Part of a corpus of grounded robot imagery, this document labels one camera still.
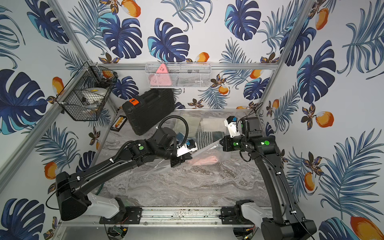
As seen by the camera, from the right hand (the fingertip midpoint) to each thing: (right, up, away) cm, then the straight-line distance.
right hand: (223, 139), depth 71 cm
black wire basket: (-76, +22, +12) cm, 80 cm away
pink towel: (-9, -12, +8) cm, 17 cm away
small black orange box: (-69, +8, +39) cm, 80 cm away
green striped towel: (-6, -1, +29) cm, 29 cm away
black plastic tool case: (-44, +15, +20) cm, 51 cm away
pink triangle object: (-34, +35, +19) cm, 52 cm away
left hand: (-16, -6, -2) cm, 17 cm away
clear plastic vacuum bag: (+3, -11, +11) cm, 16 cm away
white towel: (+1, +8, +40) cm, 41 cm away
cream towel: (-14, +8, +35) cm, 39 cm away
